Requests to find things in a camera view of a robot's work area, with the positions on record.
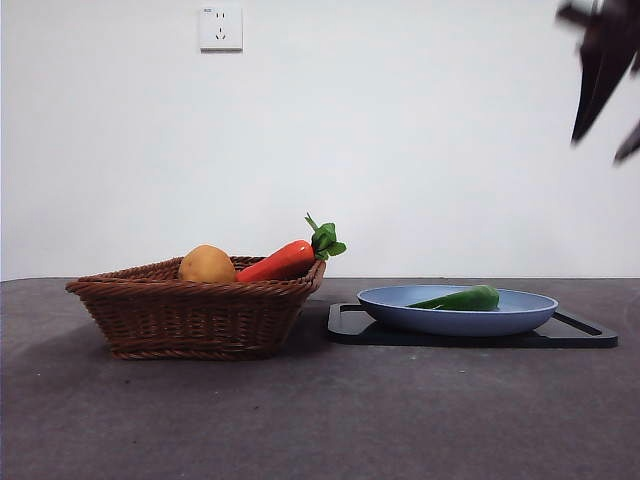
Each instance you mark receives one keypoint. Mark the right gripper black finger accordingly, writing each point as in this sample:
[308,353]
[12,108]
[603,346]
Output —
[597,80]
[631,144]

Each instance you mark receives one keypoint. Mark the green pepper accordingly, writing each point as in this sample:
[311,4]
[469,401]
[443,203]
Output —
[465,298]

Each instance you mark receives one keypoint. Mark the blue round plate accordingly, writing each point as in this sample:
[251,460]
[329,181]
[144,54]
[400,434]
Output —
[450,322]

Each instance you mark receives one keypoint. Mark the black flat tray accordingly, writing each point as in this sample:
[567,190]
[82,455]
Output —
[350,334]

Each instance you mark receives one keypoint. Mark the orange carrot with green leaves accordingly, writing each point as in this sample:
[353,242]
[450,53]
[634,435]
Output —
[280,260]

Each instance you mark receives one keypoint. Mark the yellow-brown potato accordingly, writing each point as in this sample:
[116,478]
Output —
[206,264]

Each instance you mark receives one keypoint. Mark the brown wicker basket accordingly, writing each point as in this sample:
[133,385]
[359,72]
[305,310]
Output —
[190,320]

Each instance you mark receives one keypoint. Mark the white wall socket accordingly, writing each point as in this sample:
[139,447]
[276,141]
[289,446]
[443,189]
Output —
[221,29]

